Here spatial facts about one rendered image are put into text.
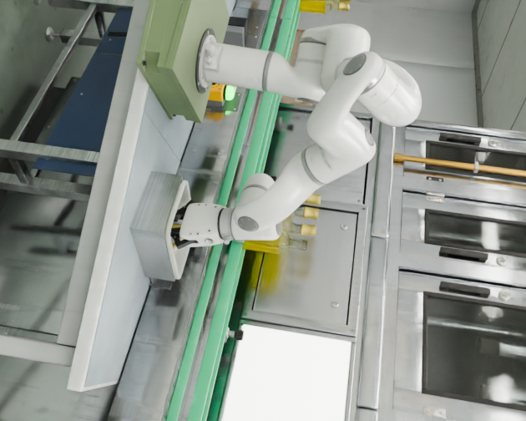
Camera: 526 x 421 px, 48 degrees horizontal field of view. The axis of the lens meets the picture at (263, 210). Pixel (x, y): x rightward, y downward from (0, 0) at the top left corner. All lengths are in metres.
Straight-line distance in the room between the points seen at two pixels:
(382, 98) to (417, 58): 6.33
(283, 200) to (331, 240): 0.71
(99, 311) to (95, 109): 0.83
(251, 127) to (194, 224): 0.53
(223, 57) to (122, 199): 0.41
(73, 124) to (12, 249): 0.45
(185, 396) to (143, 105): 0.69
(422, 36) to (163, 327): 6.64
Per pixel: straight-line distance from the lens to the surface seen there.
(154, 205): 1.38
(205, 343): 1.51
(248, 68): 1.41
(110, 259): 1.28
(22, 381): 1.80
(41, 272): 1.94
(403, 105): 1.15
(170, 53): 1.27
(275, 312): 1.73
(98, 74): 2.05
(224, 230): 1.33
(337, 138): 1.09
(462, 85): 7.22
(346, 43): 1.31
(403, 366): 1.75
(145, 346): 1.51
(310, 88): 1.38
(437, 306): 1.86
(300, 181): 1.17
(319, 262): 1.82
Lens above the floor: 1.18
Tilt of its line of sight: 6 degrees down
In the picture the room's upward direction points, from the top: 98 degrees clockwise
